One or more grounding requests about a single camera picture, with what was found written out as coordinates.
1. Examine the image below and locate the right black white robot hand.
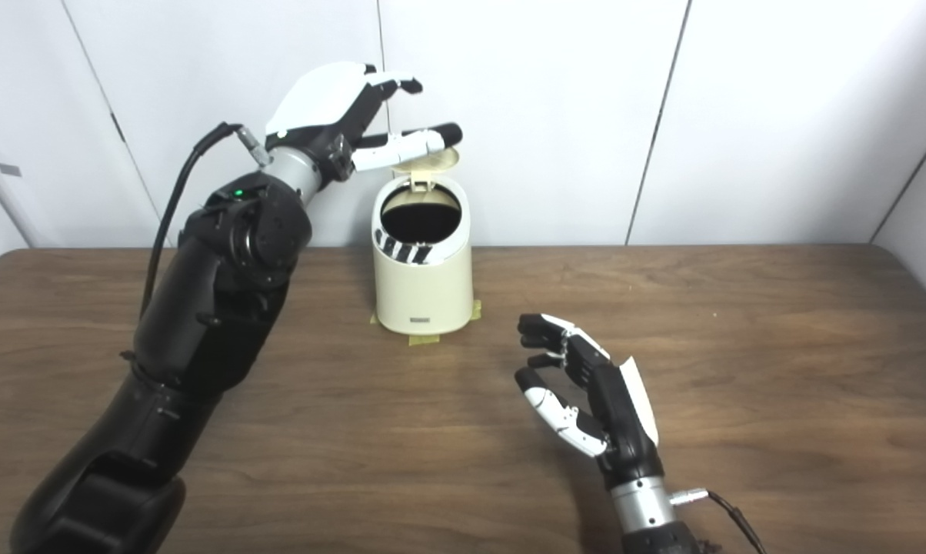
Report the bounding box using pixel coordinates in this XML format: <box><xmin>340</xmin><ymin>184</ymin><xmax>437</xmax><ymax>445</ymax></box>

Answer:
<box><xmin>515</xmin><ymin>313</ymin><xmax>664</xmax><ymax>489</ymax></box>

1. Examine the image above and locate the round cream bin lid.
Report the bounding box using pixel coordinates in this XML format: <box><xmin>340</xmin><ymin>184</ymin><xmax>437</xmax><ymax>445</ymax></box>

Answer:
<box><xmin>390</xmin><ymin>146</ymin><xmax>461</xmax><ymax>191</ymax></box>

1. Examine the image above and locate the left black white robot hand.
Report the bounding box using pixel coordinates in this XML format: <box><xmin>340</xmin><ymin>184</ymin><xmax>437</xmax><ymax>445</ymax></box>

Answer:
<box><xmin>265</xmin><ymin>62</ymin><xmax>464</xmax><ymax>185</ymax></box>

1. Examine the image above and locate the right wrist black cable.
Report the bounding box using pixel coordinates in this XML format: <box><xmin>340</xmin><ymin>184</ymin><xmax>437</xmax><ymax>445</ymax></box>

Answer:
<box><xmin>669</xmin><ymin>487</ymin><xmax>768</xmax><ymax>554</ymax></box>

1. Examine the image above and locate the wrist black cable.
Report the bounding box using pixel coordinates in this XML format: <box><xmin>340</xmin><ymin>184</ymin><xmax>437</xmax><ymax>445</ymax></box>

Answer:
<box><xmin>138</xmin><ymin>122</ymin><xmax>273</xmax><ymax>320</ymax></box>
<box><xmin>669</xmin><ymin>487</ymin><xmax>768</xmax><ymax>554</ymax></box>

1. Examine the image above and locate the cream-colored bin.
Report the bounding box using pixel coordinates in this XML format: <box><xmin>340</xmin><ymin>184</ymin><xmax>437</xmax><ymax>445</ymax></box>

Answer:
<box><xmin>371</xmin><ymin>146</ymin><xmax>474</xmax><ymax>336</ymax></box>

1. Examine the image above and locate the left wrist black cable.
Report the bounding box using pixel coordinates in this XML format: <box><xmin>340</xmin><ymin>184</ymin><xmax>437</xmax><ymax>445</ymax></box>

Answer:
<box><xmin>138</xmin><ymin>122</ymin><xmax>273</xmax><ymax>320</ymax></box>

